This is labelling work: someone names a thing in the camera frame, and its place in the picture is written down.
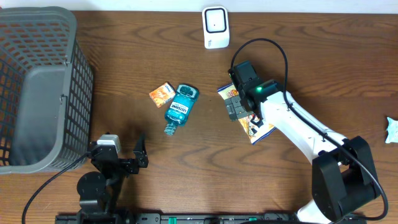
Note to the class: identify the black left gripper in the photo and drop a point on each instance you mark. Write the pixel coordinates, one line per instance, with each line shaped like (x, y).
(140, 156)

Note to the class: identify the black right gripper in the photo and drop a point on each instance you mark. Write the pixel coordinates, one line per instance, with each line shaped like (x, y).
(234, 109)

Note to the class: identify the yellow snack bag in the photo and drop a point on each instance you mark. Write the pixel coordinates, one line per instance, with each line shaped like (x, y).
(254, 133)

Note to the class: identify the teal mouthwash bottle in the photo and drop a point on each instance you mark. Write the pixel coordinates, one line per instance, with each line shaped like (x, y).
(178, 112)

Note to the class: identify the orange small box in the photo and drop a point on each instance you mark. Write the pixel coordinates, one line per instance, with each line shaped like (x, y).
(163, 94)

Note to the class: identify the light teal pouch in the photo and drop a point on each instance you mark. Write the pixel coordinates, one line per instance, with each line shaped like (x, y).
(392, 131)

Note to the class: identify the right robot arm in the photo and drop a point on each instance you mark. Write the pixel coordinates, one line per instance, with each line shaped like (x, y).
(344, 177)

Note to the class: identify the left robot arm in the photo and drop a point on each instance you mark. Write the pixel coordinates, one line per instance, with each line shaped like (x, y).
(99, 190)

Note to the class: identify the white barcode scanner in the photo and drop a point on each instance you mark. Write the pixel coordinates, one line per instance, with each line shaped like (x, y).
(215, 27)

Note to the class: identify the grey plastic shopping basket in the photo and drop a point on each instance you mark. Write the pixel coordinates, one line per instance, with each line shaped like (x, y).
(46, 91)

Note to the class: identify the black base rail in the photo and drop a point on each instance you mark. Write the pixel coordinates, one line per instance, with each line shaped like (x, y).
(156, 218)

